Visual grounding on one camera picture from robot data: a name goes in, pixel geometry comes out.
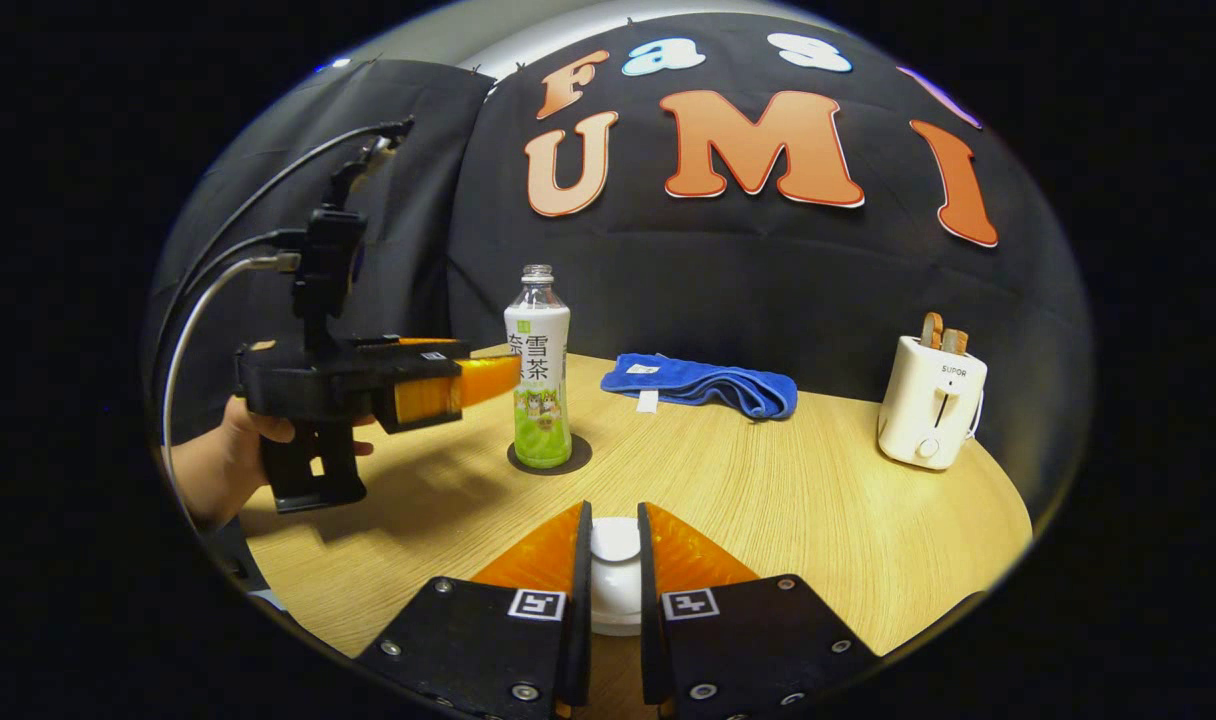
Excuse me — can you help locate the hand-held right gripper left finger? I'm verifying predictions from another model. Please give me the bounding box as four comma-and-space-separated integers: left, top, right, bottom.
356, 502, 594, 720

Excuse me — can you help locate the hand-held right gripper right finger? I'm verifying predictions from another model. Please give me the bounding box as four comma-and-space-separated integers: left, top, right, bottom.
638, 502, 881, 720

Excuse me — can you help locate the clear water bottle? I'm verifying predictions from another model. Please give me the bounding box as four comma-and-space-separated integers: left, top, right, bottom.
503, 264, 573, 470

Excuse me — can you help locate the dark round coaster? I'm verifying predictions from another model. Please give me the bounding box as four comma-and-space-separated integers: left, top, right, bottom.
506, 432, 594, 477

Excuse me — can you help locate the blue towel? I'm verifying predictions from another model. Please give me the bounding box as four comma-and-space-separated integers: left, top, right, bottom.
600, 352, 799, 421

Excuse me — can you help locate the white toaster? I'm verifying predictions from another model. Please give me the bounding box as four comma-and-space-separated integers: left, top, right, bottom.
876, 335, 989, 471

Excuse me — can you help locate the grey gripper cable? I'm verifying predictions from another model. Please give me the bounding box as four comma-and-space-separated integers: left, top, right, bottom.
160, 253, 302, 521

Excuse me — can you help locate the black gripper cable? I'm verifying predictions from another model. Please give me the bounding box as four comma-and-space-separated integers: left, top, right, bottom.
151, 118, 416, 351
158, 228, 309, 381

